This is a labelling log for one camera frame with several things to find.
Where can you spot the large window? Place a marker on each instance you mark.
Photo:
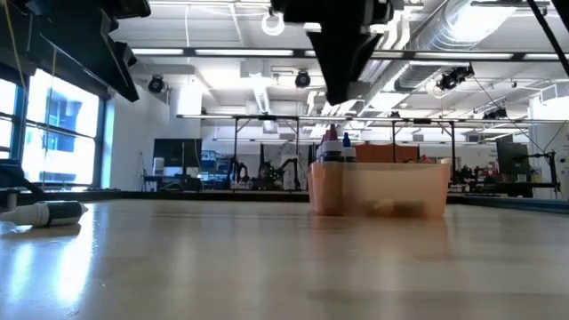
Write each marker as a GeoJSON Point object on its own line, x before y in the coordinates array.
{"type": "Point", "coordinates": [62, 146]}

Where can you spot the black background stand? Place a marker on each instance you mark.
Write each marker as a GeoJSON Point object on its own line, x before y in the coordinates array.
{"type": "Point", "coordinates": [515, 190]}

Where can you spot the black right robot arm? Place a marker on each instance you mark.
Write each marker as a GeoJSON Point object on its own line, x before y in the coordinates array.
{"type": "Point", "coordinates": [562, 6]}

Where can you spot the orange partition panel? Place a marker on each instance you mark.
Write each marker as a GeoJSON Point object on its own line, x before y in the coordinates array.
{"type": "Point", "coordinates": [382, 153]}

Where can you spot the large dark bottle red tip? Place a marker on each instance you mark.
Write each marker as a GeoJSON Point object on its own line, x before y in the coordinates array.
{"type": "Point", "coordinates": [332, 153]}

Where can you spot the small grey post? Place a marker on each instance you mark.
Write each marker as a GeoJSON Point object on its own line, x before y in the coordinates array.
{"type": "Point", "coordinates": [11, 200]}

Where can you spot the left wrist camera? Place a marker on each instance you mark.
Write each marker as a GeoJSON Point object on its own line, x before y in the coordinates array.
{"type": "Point", "coordinates": [129, 8]}

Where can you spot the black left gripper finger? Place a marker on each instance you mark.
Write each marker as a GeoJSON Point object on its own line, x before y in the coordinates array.
{"type": "Point", "coordinates": [98, 49]}
{"type": "Point", "coordinates": [125, 54]}

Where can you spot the dark background monitor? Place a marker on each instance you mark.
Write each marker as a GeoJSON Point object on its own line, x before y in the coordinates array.
{"type": "Point", "coordinates": [511, 160]}

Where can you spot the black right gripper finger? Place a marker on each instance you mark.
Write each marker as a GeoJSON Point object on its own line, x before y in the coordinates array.
{"type": "Point", "coordinates": [340, 66]}

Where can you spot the white ceiling vent unit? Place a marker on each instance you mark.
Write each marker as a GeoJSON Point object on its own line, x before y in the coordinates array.
{"type": "Point", "coordinates": [553, 94]}

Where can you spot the black background screen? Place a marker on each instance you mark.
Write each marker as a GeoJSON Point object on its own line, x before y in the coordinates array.
{"type": "Point", "coordinates": [178, 153]}

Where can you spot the small bottle dark label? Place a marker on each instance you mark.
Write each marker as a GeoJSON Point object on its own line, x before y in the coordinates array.
{"type": "Point", "coordinates": [58, 213]}

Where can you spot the orange translucent plastic bin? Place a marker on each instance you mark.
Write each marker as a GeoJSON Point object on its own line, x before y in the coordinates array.
{"type": "Point", "coordinates": [400, 186]}

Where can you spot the small black hanging camera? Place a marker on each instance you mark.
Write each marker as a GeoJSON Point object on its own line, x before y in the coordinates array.
{"type": "Point", "coordinates": [495, 114]}

